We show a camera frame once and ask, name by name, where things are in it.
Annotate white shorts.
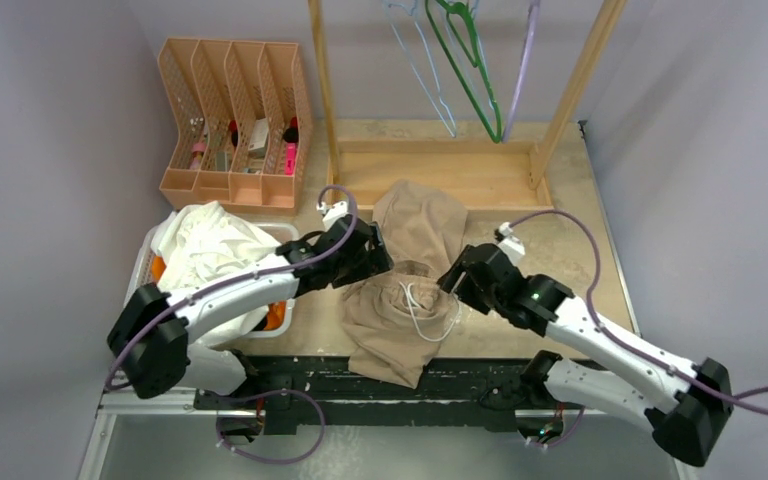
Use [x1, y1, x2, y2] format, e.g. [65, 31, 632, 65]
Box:
[150, 201, 284, 347]

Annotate white small box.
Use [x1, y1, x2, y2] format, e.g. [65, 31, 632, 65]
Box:
[247, 118, 269, 159]

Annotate purple cable loop under rail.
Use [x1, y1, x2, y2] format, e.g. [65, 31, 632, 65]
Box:
[215, 389, 328, 467]

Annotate pink marker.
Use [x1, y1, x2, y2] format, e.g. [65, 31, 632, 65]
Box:
[284, 142, 298, 176]

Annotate orange shorts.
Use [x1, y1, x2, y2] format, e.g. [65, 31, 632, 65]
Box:
[149, 256, 287, 331]

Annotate peach plastic file organizer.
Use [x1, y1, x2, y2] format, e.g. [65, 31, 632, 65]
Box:
[158, 37, 314, 216]

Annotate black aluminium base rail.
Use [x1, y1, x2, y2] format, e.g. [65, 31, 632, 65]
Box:
[95, 354, 683, 439]

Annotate beige shorts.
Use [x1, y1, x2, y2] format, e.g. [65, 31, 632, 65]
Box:
[342, 180, 468, 389]

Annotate green hanger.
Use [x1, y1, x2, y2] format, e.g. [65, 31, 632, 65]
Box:
[423, 1, 503, 143]

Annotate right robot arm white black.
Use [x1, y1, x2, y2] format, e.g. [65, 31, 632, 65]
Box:
[437, 243, 733, 467]

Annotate lilac plastic hanger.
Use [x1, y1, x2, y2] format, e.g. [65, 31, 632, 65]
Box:
[500, 0, 542, 143]

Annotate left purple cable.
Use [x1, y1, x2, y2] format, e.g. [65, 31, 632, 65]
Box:
[104, 185, 360, 392]

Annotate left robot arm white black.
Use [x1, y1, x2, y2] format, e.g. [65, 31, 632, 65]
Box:
[105, 214, 394, 409]

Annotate white plastic perforated basket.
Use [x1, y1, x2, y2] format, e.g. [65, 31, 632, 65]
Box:
[126, 222, 299, 341]

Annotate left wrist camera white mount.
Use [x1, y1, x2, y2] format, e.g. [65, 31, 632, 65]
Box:
[317, 200, 353, 232]

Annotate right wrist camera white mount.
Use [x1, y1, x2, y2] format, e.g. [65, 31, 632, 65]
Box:
[494, 222, 525, 266]

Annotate wooden clothes rack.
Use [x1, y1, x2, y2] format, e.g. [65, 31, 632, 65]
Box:
[308, 1, 626, 214]

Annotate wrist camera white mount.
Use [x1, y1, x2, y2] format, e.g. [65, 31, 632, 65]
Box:
[494, 222, 525, 266]
[317, 200, 353, 232]

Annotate light blue hanger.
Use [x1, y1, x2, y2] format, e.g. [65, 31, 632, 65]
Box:
[447, 1, 486, 73]

